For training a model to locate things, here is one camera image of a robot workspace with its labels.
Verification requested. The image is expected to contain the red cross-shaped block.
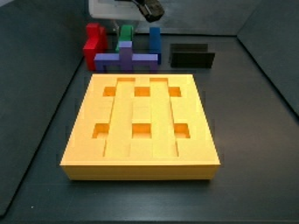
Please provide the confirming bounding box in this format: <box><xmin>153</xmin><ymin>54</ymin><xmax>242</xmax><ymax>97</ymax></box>
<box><xmin>83</xmin><ymin>23</ymin><xmax>108</xmax><ymax>71</ymax></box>

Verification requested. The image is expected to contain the blue long bar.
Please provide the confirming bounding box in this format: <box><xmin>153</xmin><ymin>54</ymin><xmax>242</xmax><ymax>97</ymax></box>
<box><xmin>150</xmin><ymin>27</ymin><xmax>162</xmax><ymax>64</ymax></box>

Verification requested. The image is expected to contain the yellow slotted board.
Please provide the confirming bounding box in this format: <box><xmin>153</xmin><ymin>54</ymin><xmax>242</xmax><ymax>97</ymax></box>
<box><xmin>60</xmin><ymin>74</ymin><xmax>221</xmax><ymax>180</ymax></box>

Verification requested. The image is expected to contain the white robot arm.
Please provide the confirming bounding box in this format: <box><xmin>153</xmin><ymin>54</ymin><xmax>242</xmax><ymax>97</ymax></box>
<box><xmin>88</xmin><ymin>0</ymin><xmax>165</xmax><ymax>23</ymax></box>

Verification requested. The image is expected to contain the black angle bracket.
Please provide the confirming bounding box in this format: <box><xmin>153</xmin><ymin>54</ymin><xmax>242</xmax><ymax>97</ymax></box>
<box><xmin>170</xmin><ymin>44</ymin><xmax>215</xmax><ymax>68</ymax></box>

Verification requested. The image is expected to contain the green long bar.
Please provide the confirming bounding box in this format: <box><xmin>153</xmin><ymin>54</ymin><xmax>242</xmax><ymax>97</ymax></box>
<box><xmin>116</xmin><ymin>24</ymin><xmax>134</xmax><ymax>53</ymax></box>

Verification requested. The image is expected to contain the purple cross-shaped block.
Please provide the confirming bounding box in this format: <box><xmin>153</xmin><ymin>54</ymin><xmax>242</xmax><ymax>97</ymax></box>
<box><xmin>94</xmin><ymin>41</ymin><xmax>158</xmax><ymax>73</ymax></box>

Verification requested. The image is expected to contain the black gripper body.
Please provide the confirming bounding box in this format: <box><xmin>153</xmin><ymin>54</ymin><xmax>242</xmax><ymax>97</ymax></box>
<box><xmin>131</xmin><ymin>0</ymin><xmax>165</xmax><ymax>23</ymax></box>

